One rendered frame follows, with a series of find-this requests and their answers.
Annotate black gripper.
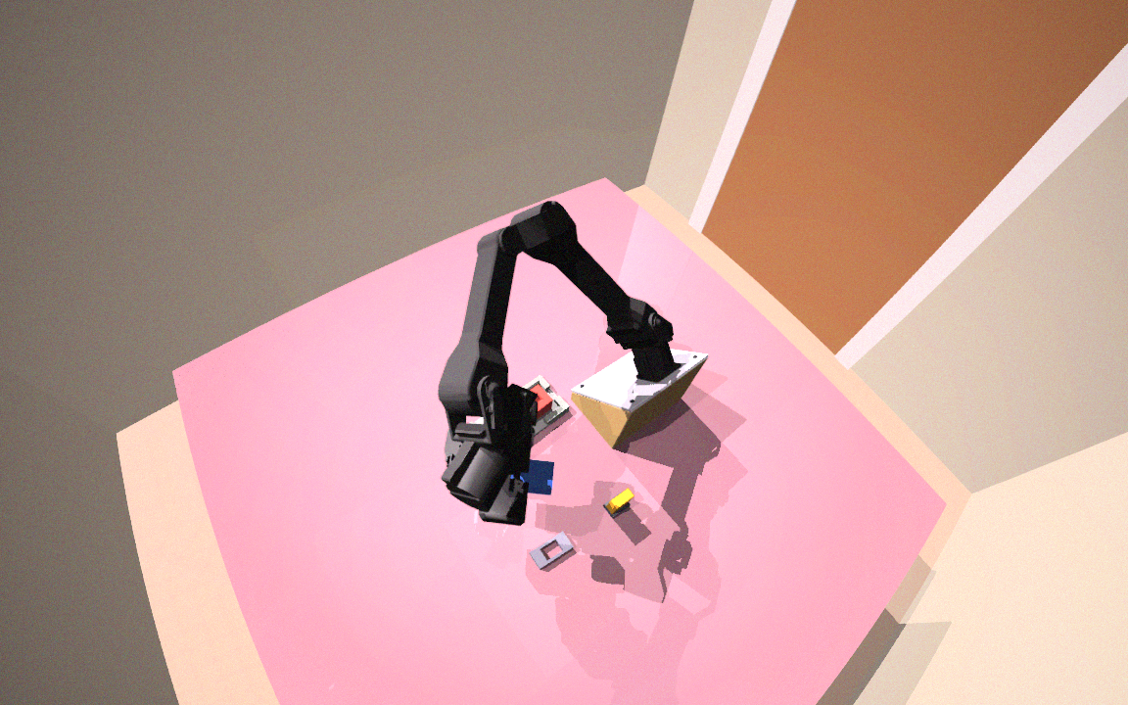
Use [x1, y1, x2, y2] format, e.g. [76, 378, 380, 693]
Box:
[478, 400, 538, 526]

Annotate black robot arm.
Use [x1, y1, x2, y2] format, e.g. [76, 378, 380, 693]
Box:
[438, 201, 682, 513]

